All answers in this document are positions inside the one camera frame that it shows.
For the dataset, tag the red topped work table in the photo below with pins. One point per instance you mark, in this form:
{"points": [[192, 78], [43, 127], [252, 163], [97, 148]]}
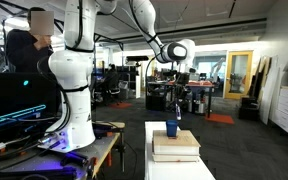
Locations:
{"points": [[200, 84]]}

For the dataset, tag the blue plastic cup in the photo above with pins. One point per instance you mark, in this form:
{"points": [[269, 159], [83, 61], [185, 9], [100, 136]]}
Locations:
{"points": [[172, 129]]}

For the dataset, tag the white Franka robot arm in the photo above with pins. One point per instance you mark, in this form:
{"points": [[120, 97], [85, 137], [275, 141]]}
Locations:
{"points": [[72, 100]]}

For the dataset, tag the white marker with purple cap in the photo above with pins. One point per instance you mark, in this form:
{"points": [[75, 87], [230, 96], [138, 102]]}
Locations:
{"points": [[178, 115]]}

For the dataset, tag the standing person in dark top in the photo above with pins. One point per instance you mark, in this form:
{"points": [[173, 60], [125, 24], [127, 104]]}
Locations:
{"points": [[20, 50]]}

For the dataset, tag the orange clamp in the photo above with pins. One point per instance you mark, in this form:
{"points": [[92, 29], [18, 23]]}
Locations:
{"points": [[108, 159]]}

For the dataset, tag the thick book with brown cover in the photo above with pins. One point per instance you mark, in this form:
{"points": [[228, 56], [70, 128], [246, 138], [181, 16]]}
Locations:
{"points": [[187, 138]]}

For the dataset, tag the metal breadboard robot table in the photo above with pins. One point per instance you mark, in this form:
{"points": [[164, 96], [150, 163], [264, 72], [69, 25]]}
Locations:
{"points": [[100, 146]]}

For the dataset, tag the seated person in dark clothes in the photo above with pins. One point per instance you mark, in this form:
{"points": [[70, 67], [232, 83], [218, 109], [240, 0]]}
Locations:
{"points": [[111, 80]]}

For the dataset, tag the yellow framed glass door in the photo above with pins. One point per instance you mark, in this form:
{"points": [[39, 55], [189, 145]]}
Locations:
{"points": [[229, 73]]}

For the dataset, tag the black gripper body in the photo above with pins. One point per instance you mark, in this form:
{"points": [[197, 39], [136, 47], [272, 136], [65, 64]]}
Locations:
{"points": [[183, 79]]}

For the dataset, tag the red floor mat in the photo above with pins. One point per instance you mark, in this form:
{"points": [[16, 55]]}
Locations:
{"points": [[121, 105]]}

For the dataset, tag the pale boards leaning on wall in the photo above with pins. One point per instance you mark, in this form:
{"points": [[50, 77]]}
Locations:
{"points": [[267, 90]]}

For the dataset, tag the black floor box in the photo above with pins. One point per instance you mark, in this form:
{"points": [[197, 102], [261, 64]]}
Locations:
{"points": [[249, 111]]}

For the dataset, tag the large black screen cyan lines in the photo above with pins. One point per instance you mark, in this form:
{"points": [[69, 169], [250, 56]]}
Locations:
{"points": [[10, 93]]}

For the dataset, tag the orange floor mat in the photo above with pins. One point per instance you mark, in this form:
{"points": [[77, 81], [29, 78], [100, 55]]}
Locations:
{"points": [[220, 118]]}

